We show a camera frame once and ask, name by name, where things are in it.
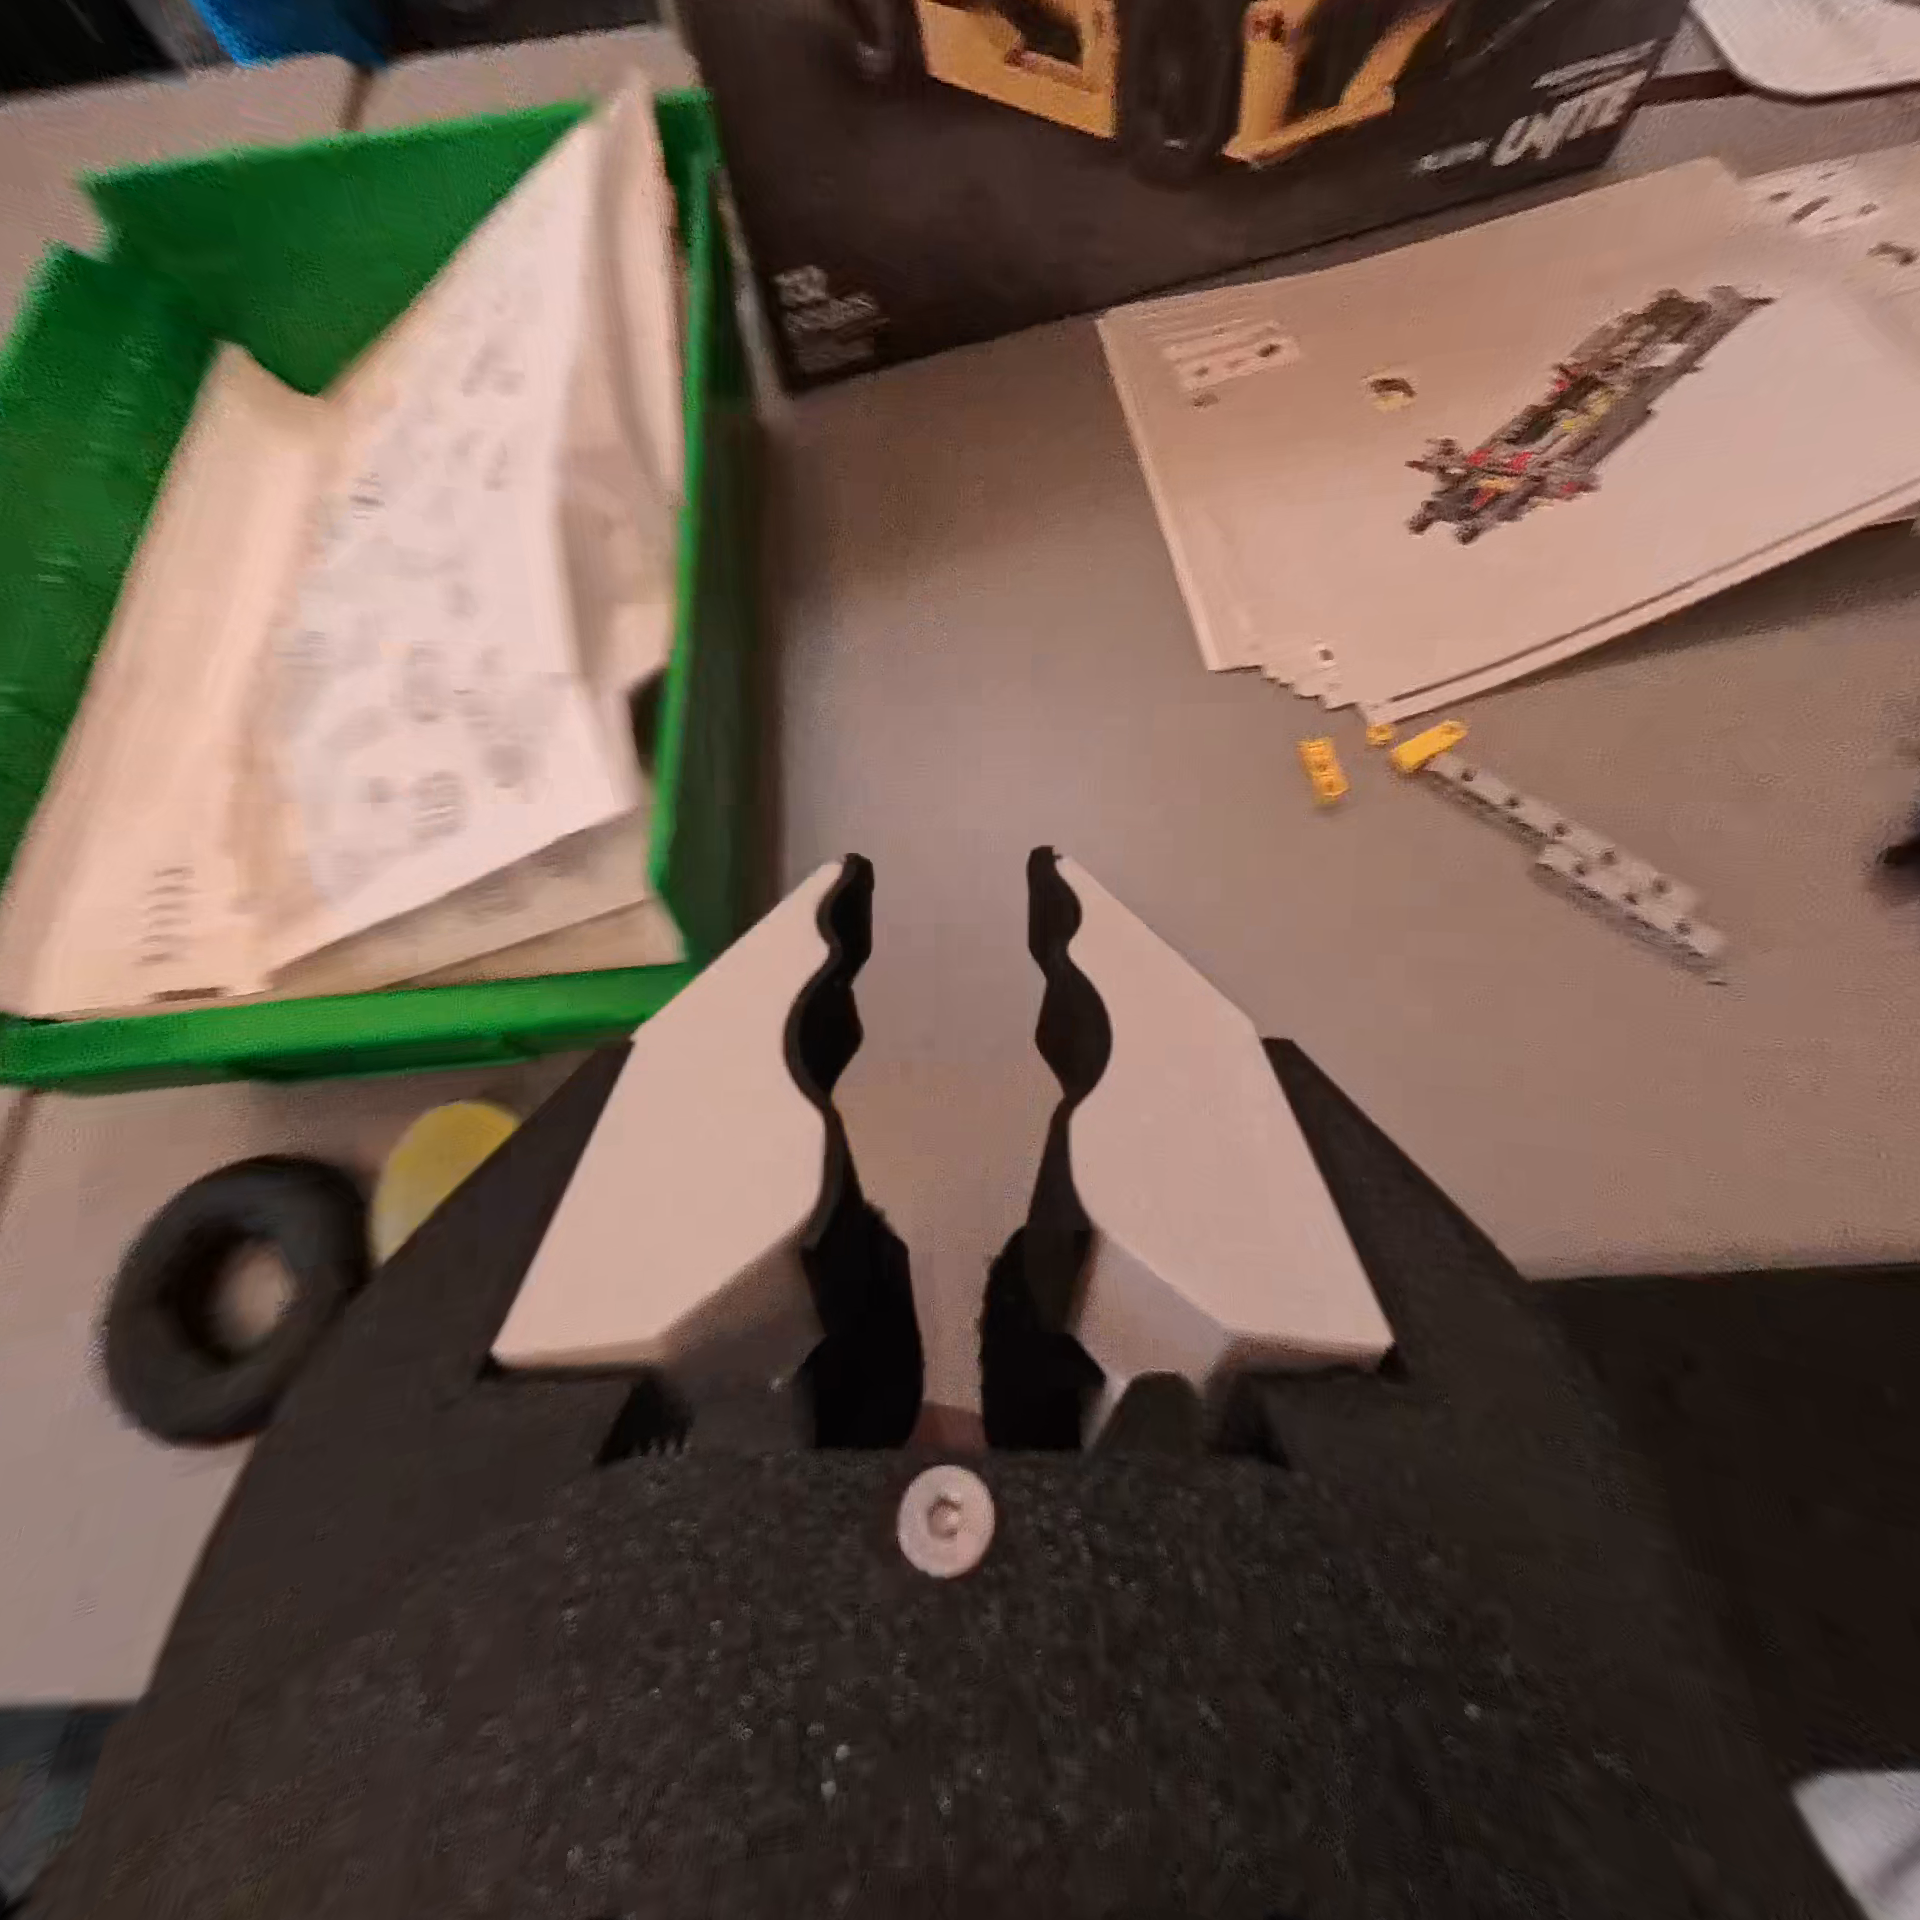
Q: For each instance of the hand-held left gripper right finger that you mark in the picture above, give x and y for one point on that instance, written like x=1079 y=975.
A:
x=1230 y=1184

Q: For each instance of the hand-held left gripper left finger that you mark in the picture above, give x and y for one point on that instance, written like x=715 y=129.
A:
x=675 y=1184

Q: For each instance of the yellow egg-shaped squeeze ball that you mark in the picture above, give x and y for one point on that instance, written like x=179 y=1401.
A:
x=441 y=1154

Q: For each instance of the small yellow lego liftarm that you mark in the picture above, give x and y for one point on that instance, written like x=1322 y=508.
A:
x=1429 y=746
x=1325 y=770

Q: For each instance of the black rubber lego tyre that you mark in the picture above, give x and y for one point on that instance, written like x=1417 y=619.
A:
x=149 y=1348

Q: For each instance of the grey lego car chassis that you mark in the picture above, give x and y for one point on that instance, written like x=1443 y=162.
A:
x=1902 y=848

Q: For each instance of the lego instruction booklet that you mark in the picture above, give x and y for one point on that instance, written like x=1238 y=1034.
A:
x=1349 y=524

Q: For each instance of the lego set box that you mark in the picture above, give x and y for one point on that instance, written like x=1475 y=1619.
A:
x=974 y=224

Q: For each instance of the green container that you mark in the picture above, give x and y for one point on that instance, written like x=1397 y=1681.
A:
x=301 y=1019

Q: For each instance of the paper sheets in green bin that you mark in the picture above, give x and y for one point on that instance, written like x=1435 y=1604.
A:
x=375 y=674

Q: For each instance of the blue storage crate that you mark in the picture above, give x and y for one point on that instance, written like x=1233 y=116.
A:
x=283 y=28

